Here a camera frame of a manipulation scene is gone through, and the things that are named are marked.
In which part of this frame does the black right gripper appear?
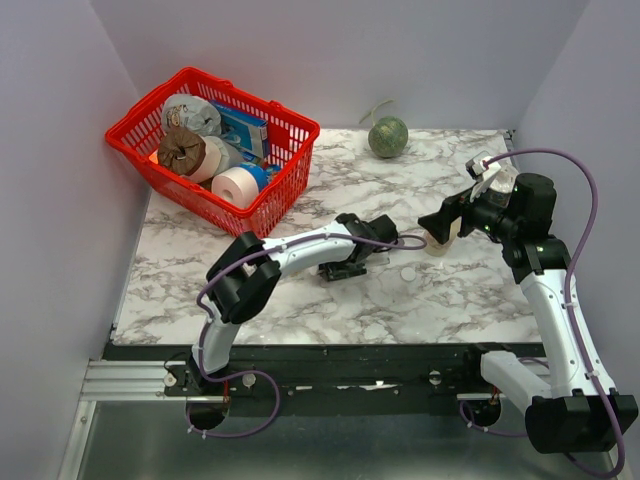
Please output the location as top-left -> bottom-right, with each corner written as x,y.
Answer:
418,175 -> 520,244

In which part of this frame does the white bottle cap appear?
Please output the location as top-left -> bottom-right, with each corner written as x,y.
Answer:
400,267 -> 417,282

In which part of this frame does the grey weekly pill organizer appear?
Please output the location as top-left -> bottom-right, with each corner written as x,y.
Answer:
368,253 -> 390,266

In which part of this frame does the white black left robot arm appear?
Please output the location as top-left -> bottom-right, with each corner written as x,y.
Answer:
187,214 -> 399,395

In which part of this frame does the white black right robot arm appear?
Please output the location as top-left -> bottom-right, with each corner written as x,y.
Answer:
418,173 -> 638,454

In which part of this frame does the cream lotion pump bottle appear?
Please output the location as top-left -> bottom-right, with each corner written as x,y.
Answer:
424,218 -> 461,257

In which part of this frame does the green netted melon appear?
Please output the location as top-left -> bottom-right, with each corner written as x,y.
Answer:
359,99 -> 409,159

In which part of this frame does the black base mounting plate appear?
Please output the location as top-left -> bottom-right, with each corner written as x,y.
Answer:
164,342 -> 521,419

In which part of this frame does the white toilet roll blue wrap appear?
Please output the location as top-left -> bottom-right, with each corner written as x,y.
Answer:
211,162 -> 269,209

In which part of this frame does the blue white cardboard box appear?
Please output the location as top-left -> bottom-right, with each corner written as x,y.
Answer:
210,100 -> 270,159

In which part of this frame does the brown wrapped toilet roll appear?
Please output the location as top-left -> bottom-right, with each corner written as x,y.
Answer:
156,127 -> 222,183

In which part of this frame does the grey wrapped toilet roll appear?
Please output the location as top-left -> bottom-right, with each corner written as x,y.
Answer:
161,94 -> 222,137

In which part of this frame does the red plastic shopping basket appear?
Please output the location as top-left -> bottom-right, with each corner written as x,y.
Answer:
105,66 -> 320,237

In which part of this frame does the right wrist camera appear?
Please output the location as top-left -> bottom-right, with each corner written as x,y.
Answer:
465,151 -> 502,201

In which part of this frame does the aluminium rail frame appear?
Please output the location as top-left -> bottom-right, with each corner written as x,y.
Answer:
57,357 -> 621,480

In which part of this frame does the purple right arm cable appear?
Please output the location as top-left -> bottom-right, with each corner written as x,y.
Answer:
458,147 -> 627,475

